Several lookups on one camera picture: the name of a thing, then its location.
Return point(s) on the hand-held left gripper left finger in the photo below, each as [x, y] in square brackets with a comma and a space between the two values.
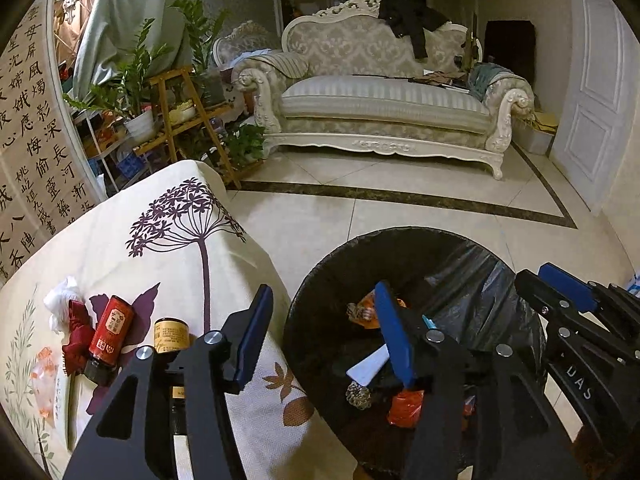
[252, 340]

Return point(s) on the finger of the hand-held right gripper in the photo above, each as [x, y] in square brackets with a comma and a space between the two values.
[560, 307]
[570, 282]

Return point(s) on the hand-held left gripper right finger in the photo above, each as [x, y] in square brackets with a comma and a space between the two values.
[397, 335]

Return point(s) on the teal packet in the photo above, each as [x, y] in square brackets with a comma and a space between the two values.
[428, 321]

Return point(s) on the plaid wrapper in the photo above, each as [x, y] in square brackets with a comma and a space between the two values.
[358, 395]

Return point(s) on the black-lined trash bin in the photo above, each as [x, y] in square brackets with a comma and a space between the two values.
[330, 300]

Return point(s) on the yellow label brown bottle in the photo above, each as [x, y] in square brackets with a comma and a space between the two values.
[170, 335]

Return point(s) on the small red bag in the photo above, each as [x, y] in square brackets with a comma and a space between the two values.
[468, 406]

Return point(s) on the red label bottle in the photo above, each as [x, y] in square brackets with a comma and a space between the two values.
[112, 330]

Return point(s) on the dark red cloth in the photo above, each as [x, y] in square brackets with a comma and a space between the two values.
[77, 340]

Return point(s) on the white paper sachet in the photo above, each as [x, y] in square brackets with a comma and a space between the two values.
[80, 410]

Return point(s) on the white tissue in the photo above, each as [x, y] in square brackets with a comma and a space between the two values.
[62, 300]

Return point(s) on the clear orange packet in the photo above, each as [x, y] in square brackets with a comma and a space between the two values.
[45, 375]

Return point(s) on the blue white packet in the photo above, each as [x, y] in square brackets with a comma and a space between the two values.
[634, 285]

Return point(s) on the grey box yellow contents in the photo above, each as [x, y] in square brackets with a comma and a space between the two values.
[540, 132]

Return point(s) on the trailing green plant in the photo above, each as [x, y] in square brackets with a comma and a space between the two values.
[245, 142]

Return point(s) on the white door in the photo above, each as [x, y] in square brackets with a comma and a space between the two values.
[595, 85]

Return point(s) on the teal cloth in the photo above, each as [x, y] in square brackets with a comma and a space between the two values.
[487, 82]

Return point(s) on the ornate cream sofa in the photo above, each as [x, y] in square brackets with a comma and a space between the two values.
[375, 105]

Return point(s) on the dark cabinet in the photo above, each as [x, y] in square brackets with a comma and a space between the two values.
[510, 55]

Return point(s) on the wooden plant stand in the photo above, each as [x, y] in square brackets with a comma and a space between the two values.
[197, 110]

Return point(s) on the white metal shelf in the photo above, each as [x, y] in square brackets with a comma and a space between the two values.
[107, 152]

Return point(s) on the yellow flower pot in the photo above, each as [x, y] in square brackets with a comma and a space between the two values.
[181, 111]

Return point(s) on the papers on sofa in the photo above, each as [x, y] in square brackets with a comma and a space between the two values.
[440, 79]

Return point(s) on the potted plant white pot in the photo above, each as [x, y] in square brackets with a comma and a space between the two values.
[140, 122]

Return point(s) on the striped throw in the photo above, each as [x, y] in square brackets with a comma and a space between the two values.
[282, 63]

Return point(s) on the ornate cream armchair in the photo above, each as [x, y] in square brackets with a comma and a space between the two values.
[240, 42]

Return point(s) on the tall green plant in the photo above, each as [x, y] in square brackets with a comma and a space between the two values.
[200, 45]

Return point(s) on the black jacket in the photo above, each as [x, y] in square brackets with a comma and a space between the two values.
[407, 17]

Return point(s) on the grey-green curtain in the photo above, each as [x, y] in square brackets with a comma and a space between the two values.
[120, 10]

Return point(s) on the calligraphy wall scroll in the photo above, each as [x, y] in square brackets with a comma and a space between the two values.
[15, 240]
[40, 125]

